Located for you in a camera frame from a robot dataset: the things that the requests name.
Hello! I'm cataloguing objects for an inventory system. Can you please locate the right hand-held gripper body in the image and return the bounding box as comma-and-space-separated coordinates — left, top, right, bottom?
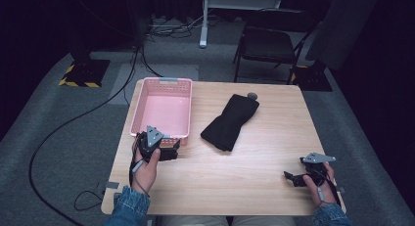
300, 151, 337, 185

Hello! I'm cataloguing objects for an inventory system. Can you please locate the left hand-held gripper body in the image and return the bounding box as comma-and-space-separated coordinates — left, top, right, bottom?
135, 124, 166, 163

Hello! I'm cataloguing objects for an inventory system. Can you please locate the pink plastic basket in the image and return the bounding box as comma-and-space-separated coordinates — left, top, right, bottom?
129, 76, 194, 147

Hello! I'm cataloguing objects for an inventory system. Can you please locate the black cloth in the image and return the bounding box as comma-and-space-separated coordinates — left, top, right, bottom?
200, 93, 261, 153

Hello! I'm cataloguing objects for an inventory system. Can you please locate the person's right hand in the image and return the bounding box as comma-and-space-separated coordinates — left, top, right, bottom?
302, 162, 339, 207

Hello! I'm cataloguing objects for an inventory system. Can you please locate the person's left hand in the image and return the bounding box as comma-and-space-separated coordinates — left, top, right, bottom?
129, 140, 161, 196

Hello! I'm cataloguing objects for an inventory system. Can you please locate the grey tape strip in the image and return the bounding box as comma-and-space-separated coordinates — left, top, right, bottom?
96, 180, 121, 197

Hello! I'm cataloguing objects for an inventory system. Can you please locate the white metal stand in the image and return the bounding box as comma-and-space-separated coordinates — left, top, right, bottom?
199, 0, 285, 50

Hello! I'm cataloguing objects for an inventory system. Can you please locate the black folding chair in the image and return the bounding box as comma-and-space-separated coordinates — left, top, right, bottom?
232, 8, 320, 86

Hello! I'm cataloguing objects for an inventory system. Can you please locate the grey hanging curtain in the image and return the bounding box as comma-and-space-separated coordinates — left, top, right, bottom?
304, 0, 384, 71

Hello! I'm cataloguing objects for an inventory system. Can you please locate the left hand-held gripper cable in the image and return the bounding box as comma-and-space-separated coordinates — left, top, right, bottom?
128, 134, 151, 199

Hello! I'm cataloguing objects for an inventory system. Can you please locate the hand-held gripper cable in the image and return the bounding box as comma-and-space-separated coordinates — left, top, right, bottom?
316, 168, 344, 209
128, 134, 151, 199

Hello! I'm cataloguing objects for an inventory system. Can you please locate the right hand-held gripper cable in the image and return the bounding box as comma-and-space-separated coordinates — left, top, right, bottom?
316, 168, 344, 209

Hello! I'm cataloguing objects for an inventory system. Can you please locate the long black floor cable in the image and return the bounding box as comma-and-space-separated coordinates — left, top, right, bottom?
27, 45, 142, 226

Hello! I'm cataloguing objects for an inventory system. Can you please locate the black yellow striped base plate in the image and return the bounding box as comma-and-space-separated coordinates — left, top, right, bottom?
289, 64, 334, 92
58, 58, 112, 89

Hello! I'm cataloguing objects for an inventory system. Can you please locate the thin black looped cable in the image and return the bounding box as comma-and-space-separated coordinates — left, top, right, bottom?
73, 189, 106, 212

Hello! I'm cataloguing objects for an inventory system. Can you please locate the tangle of floor cables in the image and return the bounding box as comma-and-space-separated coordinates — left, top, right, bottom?
144, 13, 227, 40

